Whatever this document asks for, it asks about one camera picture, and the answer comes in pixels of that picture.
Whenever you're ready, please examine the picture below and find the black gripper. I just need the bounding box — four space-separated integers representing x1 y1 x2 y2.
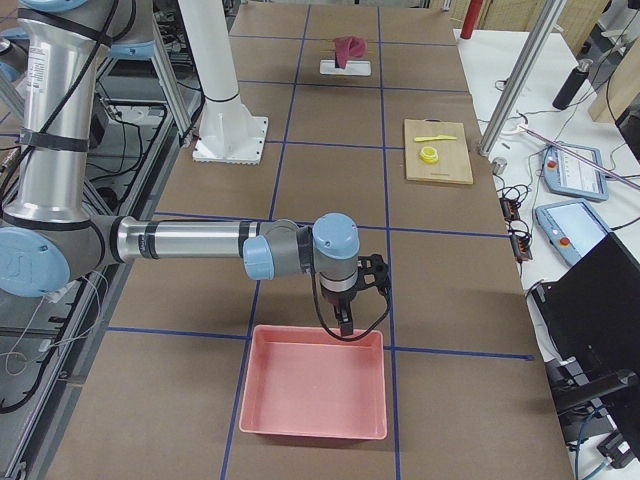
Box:
321 285 356 336

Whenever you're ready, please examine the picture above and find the red cleaning cloth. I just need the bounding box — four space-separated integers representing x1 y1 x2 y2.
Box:
333 36 368 69

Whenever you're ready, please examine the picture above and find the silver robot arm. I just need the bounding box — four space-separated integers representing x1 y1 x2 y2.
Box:
1 1 363 341

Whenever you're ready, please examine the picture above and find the black water bottle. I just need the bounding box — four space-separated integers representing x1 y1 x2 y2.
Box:
552 58 593 110

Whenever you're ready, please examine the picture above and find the pink plastic tray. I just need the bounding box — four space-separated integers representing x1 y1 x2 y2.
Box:
239 325 387 440

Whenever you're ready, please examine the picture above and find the yellow lemon slice toy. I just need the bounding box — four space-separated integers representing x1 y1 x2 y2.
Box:
419 146 439 164

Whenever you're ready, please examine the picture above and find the bamboo cutting board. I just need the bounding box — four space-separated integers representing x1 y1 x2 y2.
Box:
403 119 474 185

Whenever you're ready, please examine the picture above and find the yellow plastic knife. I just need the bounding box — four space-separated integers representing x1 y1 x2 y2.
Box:
413 134 458 143

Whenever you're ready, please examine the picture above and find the near teach pendant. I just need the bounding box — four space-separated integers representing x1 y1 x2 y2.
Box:
534 199 612 266

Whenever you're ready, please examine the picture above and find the teach pendant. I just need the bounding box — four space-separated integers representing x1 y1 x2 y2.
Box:
534 199 612 266
543 146 609 202

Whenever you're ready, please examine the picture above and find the white rectangular tray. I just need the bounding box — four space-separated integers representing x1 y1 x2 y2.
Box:
319 59 372 77

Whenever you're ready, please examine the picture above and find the black monitor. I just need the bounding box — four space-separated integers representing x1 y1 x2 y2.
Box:
533 233 639 453

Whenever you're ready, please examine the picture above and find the far teach pendant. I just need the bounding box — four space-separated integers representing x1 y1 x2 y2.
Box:
543 146 609 202

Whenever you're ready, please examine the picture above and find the red cylinder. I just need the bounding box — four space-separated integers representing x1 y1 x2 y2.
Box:
460 0 484 40

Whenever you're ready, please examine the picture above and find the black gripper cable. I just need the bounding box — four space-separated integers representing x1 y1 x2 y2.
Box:
310 272 392 343

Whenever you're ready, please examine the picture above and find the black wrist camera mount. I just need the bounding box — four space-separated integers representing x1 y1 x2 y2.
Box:
354 254 391 297

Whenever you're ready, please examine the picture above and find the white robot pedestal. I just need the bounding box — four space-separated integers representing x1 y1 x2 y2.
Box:
179 0 269 165

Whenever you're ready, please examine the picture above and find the aluminium frame post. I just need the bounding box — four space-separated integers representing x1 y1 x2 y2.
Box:
478 0 567 157

